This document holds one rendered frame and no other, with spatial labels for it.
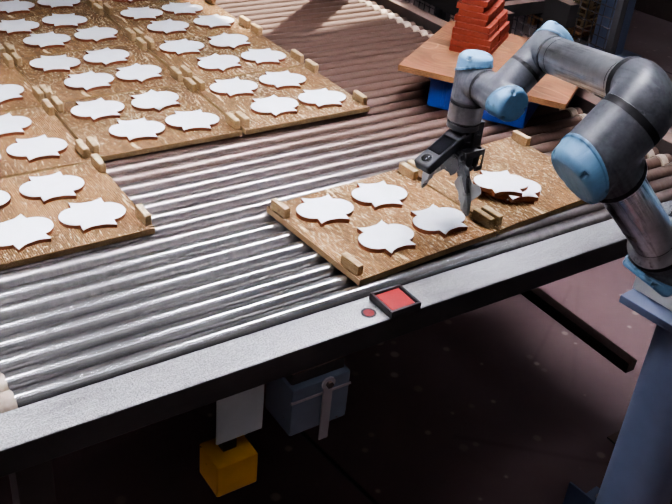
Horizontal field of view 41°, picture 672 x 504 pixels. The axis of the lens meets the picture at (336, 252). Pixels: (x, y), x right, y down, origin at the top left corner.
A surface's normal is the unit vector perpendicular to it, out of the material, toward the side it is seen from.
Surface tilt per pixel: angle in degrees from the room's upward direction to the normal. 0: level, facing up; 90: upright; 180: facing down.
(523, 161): 0
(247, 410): 90
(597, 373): 0
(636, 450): 90
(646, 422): 90
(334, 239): 0
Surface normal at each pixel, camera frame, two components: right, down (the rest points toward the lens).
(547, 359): 0.08, -0.84
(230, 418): 0.55, 0.49
